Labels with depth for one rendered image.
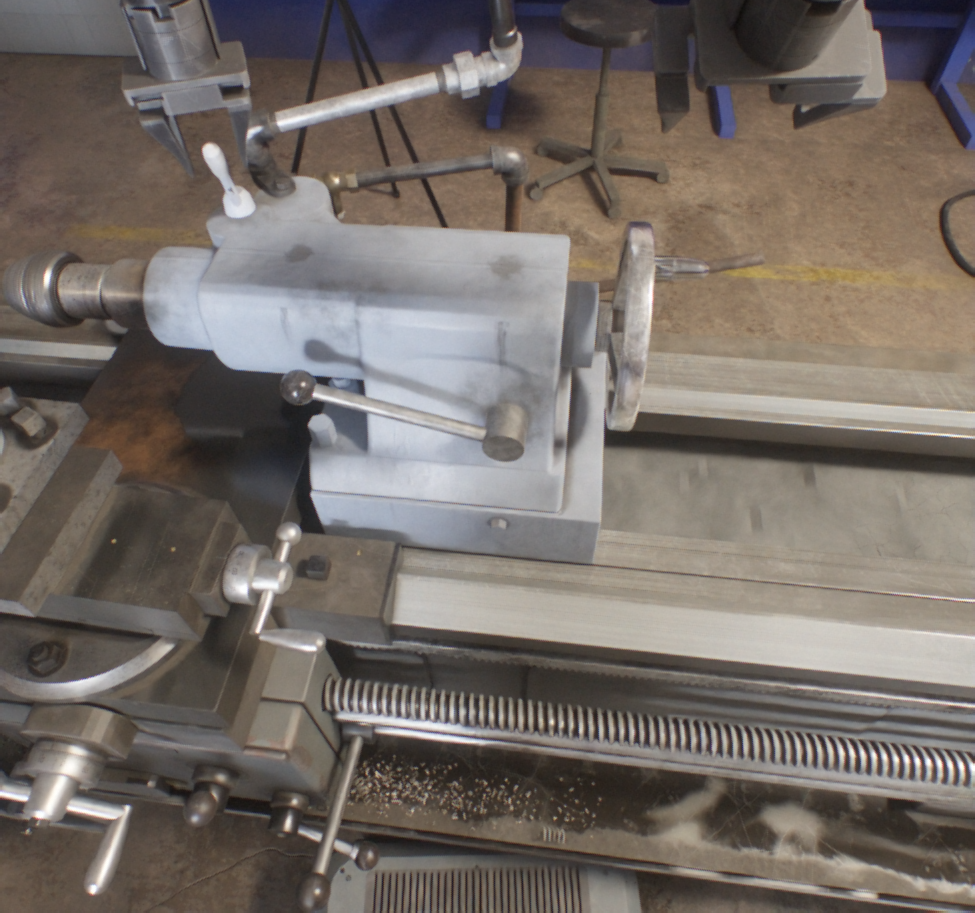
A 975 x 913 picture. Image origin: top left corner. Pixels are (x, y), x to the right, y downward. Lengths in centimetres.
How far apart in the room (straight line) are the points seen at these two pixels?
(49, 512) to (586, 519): 54
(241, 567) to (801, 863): 93
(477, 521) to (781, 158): 274
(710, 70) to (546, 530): 52
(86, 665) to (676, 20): 74
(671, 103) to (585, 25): 220
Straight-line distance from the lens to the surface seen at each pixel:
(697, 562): 93
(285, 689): 91
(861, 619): 94
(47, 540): 77
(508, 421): 72
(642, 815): 126
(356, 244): 79
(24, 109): 428
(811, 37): 49
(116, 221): 323
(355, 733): 107
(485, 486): 80
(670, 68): 52
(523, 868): 138
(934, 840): 139
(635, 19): 276
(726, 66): 50
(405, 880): 138
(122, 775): 118
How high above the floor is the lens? 163
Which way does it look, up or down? 51 degrees down
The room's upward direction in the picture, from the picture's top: 2 degrees counter-clockwise
